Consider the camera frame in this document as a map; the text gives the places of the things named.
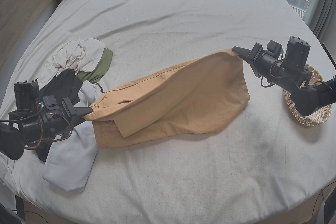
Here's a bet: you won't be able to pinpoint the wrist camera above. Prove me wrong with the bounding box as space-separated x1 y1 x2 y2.
42 96 59 114
266 40 284 58

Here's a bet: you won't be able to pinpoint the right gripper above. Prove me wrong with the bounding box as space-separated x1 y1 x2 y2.
232 43 286 85

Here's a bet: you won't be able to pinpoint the pale blue garment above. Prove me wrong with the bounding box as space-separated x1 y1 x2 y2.
43 84 103 193

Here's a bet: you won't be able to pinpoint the black garment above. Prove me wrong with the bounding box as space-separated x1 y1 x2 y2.
34 69 82 163

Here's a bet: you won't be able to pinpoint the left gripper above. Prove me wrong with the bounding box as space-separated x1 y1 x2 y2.
39 98 94 141

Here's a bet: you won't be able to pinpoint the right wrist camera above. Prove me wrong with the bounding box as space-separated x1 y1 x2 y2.
266 40 284 58

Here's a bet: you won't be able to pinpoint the round woven basket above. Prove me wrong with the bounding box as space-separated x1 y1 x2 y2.
283 63 332 127

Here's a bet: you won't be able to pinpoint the green garment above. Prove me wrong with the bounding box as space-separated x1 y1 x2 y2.
76 48 114 84

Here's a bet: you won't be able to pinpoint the white garment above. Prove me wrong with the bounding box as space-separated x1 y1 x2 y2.
39 38 105 87

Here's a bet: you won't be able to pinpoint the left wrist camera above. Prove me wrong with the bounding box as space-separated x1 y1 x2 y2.
42 96 59 114

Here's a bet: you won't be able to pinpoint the tan shorts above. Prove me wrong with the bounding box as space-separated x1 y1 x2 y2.
85 49 250 149

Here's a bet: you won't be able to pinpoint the bed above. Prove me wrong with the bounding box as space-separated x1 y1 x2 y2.
0 0 336 224

